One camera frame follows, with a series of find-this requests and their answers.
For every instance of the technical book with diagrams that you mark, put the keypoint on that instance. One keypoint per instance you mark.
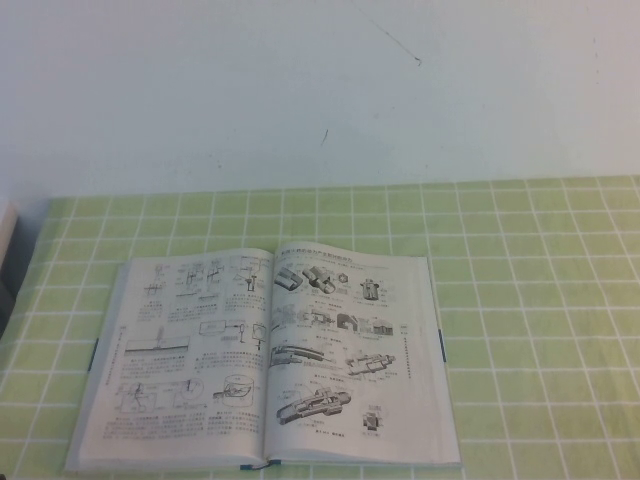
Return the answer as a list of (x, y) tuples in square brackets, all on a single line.
[(320, 360)]

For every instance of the green white checked tablecloth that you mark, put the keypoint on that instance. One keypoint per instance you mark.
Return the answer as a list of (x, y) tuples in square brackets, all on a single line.
[(530, 300)]

